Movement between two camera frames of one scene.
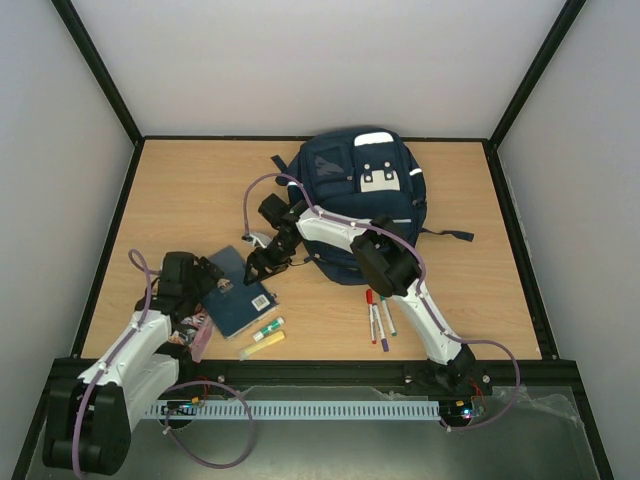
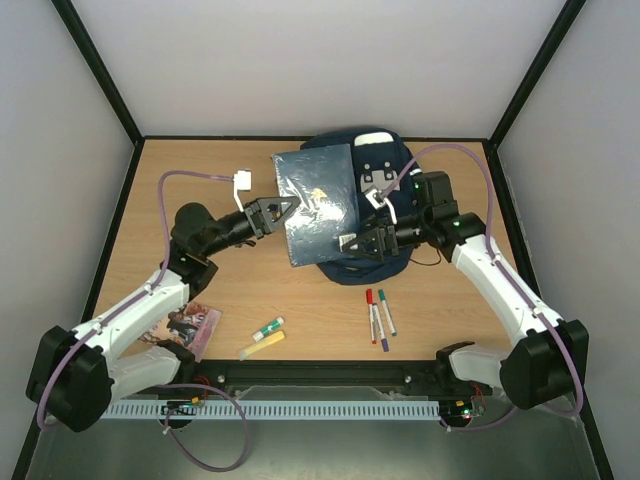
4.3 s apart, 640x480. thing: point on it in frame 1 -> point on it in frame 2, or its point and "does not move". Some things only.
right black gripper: [272, 254] -> [390, 240]
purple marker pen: [385, 347] does not move
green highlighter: [276, 324] does not move
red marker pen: [369, 299] does not move
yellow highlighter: [261, 344] does not move
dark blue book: [233, 303] -> [322, 179]
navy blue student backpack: [360, 173] does not move
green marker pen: [388, 316] does not move
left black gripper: [208, 278] -> [263, 228]
